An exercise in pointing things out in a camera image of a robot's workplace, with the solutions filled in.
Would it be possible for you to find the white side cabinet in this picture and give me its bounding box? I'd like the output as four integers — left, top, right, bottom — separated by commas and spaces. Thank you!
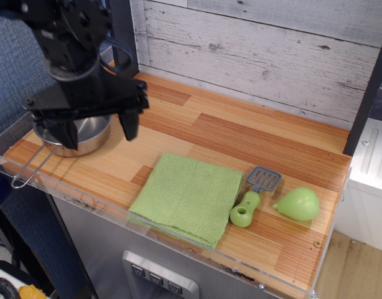
334, 118, 382, 250

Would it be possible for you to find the yellow object at bottom left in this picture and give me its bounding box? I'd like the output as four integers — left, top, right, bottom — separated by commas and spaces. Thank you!
18, 285, 49, 299

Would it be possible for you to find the clear acrylic table guard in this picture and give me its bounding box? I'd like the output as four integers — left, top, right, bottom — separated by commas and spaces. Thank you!
0, 113, 351, 298

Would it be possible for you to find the dark right shelf post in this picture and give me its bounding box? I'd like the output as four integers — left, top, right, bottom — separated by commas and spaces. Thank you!
343, 46, 382, 156

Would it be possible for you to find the green toy pear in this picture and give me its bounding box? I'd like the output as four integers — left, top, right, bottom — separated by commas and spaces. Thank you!
273, 187, 320, 221

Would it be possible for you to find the silver button control panel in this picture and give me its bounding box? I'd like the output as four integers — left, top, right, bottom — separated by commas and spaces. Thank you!
122, 250, 200, 298

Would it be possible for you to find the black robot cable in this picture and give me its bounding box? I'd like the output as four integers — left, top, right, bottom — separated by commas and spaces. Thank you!
99, 39, 133, 75

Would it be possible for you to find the dark left shelf post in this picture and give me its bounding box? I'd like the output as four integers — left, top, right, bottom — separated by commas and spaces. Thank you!
106, 0, 139, 78

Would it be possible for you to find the green cloth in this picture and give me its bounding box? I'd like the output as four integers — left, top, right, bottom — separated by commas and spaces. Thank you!
129, 153, 244, 249

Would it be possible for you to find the steel pan with wire handle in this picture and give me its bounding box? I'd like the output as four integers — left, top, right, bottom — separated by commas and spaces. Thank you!
11, 115, 112, 189

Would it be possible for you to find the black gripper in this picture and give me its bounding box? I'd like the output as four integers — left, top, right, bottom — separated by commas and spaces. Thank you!
22, 60, 149, 150

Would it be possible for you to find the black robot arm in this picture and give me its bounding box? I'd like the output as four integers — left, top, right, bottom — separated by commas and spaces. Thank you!
0, 1, 149, 150

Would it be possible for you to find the green grey toy spatula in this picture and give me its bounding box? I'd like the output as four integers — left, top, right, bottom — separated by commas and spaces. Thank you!
230, 166, 282, 228

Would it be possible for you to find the dark shelf post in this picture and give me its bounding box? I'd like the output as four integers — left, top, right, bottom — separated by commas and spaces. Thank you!
343, 46, 382, 156
106, 0, 139, 78

